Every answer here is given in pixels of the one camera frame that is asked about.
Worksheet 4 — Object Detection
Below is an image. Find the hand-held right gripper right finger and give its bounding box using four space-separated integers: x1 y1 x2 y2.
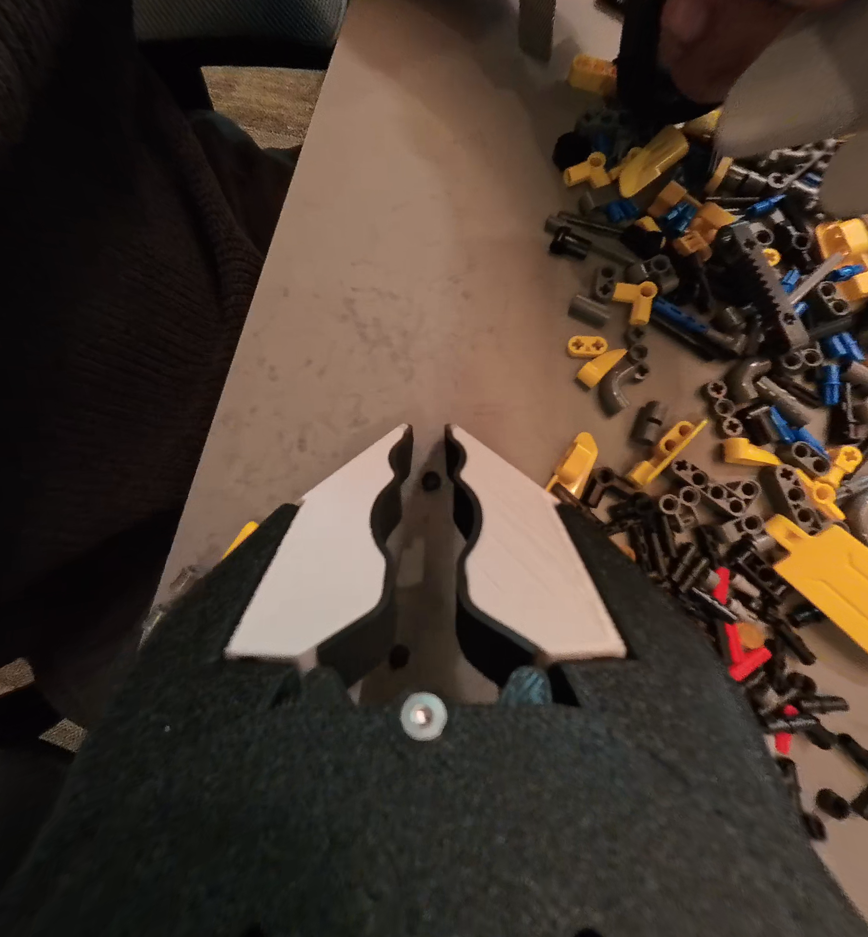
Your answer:
444 422 630 687

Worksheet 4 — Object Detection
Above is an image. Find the pile of toy building parts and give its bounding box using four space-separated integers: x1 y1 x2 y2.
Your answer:
544 51 868 843

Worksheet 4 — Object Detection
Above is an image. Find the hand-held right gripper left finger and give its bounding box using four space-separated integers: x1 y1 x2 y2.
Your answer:
223 423 414 674

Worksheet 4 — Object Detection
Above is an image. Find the person's left hand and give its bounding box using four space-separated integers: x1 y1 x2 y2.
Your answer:
657 0 845 105

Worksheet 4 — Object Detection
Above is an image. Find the person's dark sweater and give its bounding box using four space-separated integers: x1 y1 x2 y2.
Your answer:
0 0 301 733

